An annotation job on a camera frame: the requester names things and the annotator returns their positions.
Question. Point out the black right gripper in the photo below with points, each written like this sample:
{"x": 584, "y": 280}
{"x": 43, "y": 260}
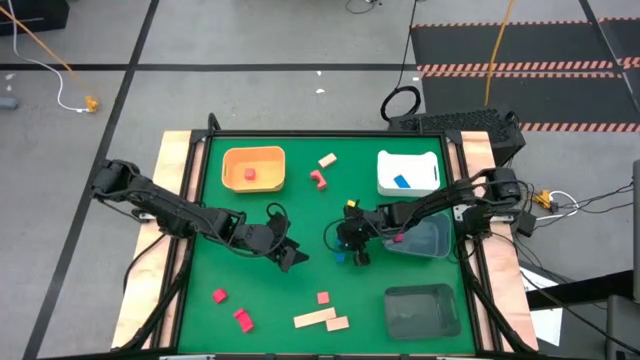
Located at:
{"x": 360, "y": 227}

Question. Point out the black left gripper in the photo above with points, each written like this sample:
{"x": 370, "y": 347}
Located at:
{"x": 260, "y": 237}

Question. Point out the blue cube block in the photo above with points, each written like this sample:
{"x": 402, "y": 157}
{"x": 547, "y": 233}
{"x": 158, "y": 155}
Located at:
{"x": 340, "y": 258}

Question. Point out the pink square block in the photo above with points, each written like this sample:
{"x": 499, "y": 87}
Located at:
{"x": 323, "y": 298}

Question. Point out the long natural wood plank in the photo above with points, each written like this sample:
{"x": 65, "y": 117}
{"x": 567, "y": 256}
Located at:
{"x": 314, "y": 318}

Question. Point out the short natural wood block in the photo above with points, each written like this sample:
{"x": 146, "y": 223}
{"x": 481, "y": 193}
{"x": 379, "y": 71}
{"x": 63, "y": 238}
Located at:
{"x": 337, "y": 324}

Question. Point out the red arch block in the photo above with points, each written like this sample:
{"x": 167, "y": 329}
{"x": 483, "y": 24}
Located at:
{"x": 321, "y": 183}
{"x": 245, "y": 322}

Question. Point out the red cube block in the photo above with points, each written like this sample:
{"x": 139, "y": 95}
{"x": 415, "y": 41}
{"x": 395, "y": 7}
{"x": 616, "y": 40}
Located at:
{"x": 219, "y": 296}
{"x": 250, "y": 174}

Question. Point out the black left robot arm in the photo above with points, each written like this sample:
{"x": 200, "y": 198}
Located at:
{"x": 170, "y": 212}

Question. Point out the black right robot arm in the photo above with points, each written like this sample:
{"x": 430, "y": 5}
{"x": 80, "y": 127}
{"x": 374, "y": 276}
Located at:
{"x": 440, "y": 200}

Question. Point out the green table mat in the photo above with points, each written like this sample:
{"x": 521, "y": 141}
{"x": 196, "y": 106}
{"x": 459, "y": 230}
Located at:
{"x": 300, "y": 225}

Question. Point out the long red block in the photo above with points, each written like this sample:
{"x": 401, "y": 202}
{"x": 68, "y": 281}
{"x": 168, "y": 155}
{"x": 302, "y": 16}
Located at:
{"x": 398, "y": 238}

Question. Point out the blue-grey plastic bin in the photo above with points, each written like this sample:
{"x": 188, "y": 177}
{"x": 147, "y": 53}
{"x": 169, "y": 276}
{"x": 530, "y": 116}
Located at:
{"x": 430, "y": 240}

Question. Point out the orange plastic bin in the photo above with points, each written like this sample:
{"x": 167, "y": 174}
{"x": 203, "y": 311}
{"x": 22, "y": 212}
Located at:
{"x": 265, "y": 182}

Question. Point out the blue flat block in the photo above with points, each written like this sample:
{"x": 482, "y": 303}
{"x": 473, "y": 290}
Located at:
{"x": 401, "y": 181}

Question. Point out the dark grey plastic bin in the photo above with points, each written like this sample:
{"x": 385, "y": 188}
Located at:
{"x": 422, "y": 312}

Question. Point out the small natural wood block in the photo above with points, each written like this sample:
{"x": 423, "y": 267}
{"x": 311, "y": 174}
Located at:
{"x": 327, "y": 160}

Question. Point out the white plastic bin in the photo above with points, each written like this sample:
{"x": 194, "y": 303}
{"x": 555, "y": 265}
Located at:
{"x": 415, "y": 172}

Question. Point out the wooden table side board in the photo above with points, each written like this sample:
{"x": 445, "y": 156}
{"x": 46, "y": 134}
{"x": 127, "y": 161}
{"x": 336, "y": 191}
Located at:
{"x": 165, "y": 165}
{"x": 477, "y": 150}

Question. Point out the black perforated computer case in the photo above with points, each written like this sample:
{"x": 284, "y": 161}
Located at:
{"x": 460, "y": 121}

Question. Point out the black power adapter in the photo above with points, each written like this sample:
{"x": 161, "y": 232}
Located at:
{"x": 526, "y": 224}

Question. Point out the yellow plug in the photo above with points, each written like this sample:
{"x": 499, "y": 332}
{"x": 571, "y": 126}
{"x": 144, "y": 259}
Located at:
{"x": 542, "y": 200}

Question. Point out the white paper sheet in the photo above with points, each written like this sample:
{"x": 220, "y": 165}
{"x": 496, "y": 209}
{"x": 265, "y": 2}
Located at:
{"x": 547, "y": 325}

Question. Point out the black floor beam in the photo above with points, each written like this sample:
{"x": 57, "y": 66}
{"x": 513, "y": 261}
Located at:
{"x": 580, "y": 292}

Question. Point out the orange connector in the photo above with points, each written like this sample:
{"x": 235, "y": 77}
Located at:
{"x": 91, "y": 104}

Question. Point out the grey cabinet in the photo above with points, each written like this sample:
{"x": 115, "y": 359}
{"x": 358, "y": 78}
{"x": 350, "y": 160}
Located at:
{"x": 625, "y": 330}

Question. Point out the black hazard-striped floor mat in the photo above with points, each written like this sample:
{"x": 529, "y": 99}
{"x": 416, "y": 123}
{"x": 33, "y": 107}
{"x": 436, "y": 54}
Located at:
{"x": 550, "y": 45}

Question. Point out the small grey object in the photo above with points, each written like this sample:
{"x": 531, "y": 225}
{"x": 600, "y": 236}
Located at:
{"x": 7, "y": 103}

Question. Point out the black box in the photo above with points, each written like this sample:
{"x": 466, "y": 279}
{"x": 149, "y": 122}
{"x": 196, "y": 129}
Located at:
{"x": 45, "y": 15}

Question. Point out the black table frame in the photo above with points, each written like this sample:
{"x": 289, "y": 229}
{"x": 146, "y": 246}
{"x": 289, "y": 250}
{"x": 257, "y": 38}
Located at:
{"x": 325, "y": 133}

